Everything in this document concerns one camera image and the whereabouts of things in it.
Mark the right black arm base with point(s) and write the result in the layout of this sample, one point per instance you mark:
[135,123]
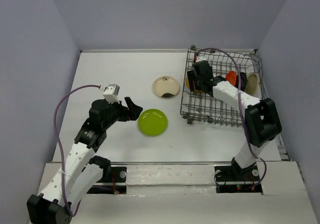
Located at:
[232,179]

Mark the grey wire dish rack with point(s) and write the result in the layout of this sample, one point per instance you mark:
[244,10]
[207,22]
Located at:
[203,108]

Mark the green plate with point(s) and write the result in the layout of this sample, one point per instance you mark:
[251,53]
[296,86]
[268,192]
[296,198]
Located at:
[152,122]

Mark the cream plate with dark spot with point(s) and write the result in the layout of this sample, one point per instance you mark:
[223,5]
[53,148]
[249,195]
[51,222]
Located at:
[166,87]

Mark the brown yellow patterned plate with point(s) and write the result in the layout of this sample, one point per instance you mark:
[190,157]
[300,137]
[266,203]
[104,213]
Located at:
[192,85]

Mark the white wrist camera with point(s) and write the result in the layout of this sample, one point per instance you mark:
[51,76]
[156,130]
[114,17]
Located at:
[110,93]
[200,58]

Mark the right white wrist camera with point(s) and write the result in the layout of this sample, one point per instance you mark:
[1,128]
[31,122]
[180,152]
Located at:
[200,58]

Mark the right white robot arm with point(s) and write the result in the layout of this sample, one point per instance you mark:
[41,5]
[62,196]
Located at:
[259,117]

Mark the white foam strip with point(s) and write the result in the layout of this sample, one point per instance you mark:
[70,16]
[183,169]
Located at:
[164,174]

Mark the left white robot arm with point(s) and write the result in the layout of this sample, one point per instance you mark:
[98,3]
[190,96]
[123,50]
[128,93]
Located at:
[59,201]

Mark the cream floral plate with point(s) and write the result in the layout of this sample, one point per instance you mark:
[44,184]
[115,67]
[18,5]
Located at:
[252,84]

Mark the orange plate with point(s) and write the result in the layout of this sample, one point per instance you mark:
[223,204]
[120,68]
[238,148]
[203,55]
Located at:
[232,77]

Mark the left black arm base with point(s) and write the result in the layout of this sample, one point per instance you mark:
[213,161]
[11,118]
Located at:
[111,183]

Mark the black plate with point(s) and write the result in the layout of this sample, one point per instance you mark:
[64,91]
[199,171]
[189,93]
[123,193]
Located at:
[242,81]

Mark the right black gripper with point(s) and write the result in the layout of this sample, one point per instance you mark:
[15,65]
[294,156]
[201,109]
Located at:
[193,77]

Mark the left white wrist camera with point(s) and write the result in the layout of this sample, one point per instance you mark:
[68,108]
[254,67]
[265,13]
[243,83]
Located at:
[110,93]

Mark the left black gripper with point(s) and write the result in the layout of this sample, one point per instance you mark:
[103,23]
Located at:
[133,112]

